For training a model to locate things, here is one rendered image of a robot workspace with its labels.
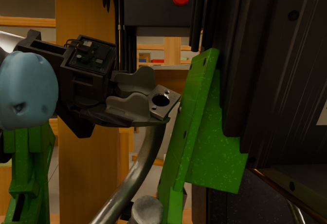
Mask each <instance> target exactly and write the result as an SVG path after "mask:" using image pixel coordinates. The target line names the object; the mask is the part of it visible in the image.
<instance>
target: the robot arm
mask: <svg viewBox="0 0 327 224"><path fill-rule="evenodd" d="M68 41H71V43H70V44H69V43H67V42H68ZM67 45H69V46H68V47H67ZM77 45H78V46H77ZM65 46H66V47H65ZM75 48H76V49H75ZM116 59H117V56H116V44H114V43H110V42H107V41H103V40H99V39H96V38H92V37H88V36H85V35H81V34H79V36H78V37H77V39H69V40H67V41H66V44H64V46H60V45H56V44H52V43H48V42H45V41H42V40H41V32H40V31H36V30H32V29H30V30H29V31H28V33H27V37H26V38H25V37H20V36H17V35H13V34H10V33H6V32H2V31H0V129H2V130H4V131H13V130H15V129H22V128H34V127H38V126H40V125H43V124H44V123H45V122H47V121H48V120H49V119H50V118H51V116H52V115H53V113H54V112H55V113H56V114H57V115H58V116H59V117H60V118H61V119H62V120H63V122H64V123H65V124H66V125H67V126H68V127H69V128H70V129H71V130H72V132H73V133H74V134H75V135H76V136H77V137H78V138H90V137H91V135H92V132H93V129H94V127H95V124H97V125H100V126H104V127H113V128H130V127H147V126H155V125H160V124H165V123H168V122H169V121H170V118H171V117H168V116H167V117H166V118H165V119H164V121H162V120H160V119H158V118H156V117H154V116H152V115H150V110H149V101H148V98H147V96H148V95H149V94H150V93H151V92H152V91H153V90H154V89H155V88H156V82H155V71H154V69H153V68H152V67H150V66H141V67H140V68H139V69H138V70H137V71H136V72H135V73H133V74H128V73H120V72H117V71H114V69H115V66H116ZM114 88H115V91H116V92H117V94H118V95H119V97H116V96H109V97H107V98H106V96H107V94H112V90H113V89H114Z"/></svg>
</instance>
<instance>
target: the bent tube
mask: <svg viewBox="0 0 327 224"><path fill-rule="evenodd" d="M147 98H148V101H149V110H150V115H152V116H154V117H156V118H158V119H160V120H162V121H164V119H165V118H166V117H167V116H168V114H169V113H170V112H171V110H172V109H173V108H174V106H175V105H176V104H177V102H178V101H179V100H180V98H181V94H178V93H176V92H174V91H172V90H170V89H168V88H166V87H164V86H161V85H159V84H158V85H157V86H156V88H155V89H154V90H153V91H152V92H151V93H150V94H149V95H148V96H147ZM166 124H167V123H165V124H160V125H155V126H147V129H146V134H145V138H144V141H143V144H142V147H141V149H140V151H139V153H138V156H137V158H136V160H135V161H134V163H133V165H132V167H131V169H130V170H129V172H128V173H127V175H126V176H125V178H124V179H123V181H122V182H121V183H120V185H119V186H118V187H117V189H116V190H115V191H114V192H113V193H112V195H111V196H110V197H109V198H108V200H107V201H106V202H105V204H104V205H103V206H102V207H101V209H100V210H99V211H98V212H97V214H96V215H95V216H94V218H93V219H92V220H91V221H90V223H89V224H115V222H116V221H117V220H118V218H119V217H120V215H121V214H122V213H123V211H124V210H125V208H126V207H127V205H128V204H129V202H130V201H131V200H132V198H133V197H134V195H135V194H136V193H137V191H138V190H139V188H140V186H141V185H142V183H143V182H144V180H145V178H146V176H147V175H148V173H149V171H150V169H151V167H152V165H153V163H154V161H155V159H156V157H157V154H158V152H159V149H160V147H161V144H162V141H163V138H164V133H165V129H166Z"/></svg>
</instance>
